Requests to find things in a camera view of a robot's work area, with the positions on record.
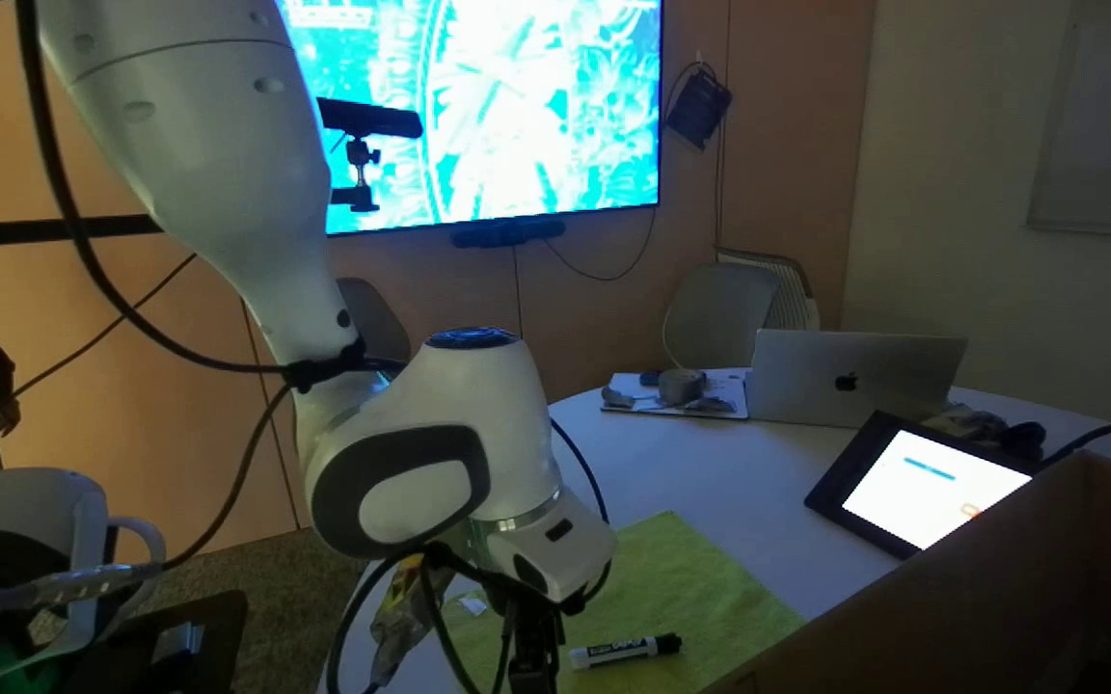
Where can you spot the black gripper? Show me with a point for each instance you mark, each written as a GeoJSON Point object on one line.
{"type": "Point", "coordinates": [528, 630]}

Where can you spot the cardboard box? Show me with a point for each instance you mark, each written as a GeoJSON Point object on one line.
{"type": "Point", "coordinates": [1017, 603]}

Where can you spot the white chair at wall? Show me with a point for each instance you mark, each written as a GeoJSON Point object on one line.
{"type": "Point", "coordinates": [721, 301]}

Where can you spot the black camera on boom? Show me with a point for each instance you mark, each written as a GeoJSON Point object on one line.
{"type": "Point", "coordinates": [353, 119]}

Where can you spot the papers on table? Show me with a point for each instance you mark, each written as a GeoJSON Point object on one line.
{"type": "Point", "coordinates": [698, 393]}

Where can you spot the yellow-green towel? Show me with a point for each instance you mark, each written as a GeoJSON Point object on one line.
{"type": "Point", "coordinates": [671, 581]}

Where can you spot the black white marker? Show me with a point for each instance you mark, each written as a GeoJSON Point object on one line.
{"type": "Point", "coordinates": [614, 653]}

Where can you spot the silver laptop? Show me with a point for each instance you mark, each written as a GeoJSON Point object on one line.
{"type": "Point", "coordinates": [839, 378]}

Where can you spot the black tablet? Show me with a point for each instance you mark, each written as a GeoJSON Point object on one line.
{"type": "Point", "coordinates": [907, 488]}

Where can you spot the wall television screen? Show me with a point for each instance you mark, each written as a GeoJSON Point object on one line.
{"type": "Point", "coordinates": [525, 105]}

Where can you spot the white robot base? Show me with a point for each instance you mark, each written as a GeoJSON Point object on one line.
{"type": "Point", "coordinates": [68, 567]}

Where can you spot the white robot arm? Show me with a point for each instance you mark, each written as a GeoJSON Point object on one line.
{"type": "Point", "coordinates": [204, 117]}

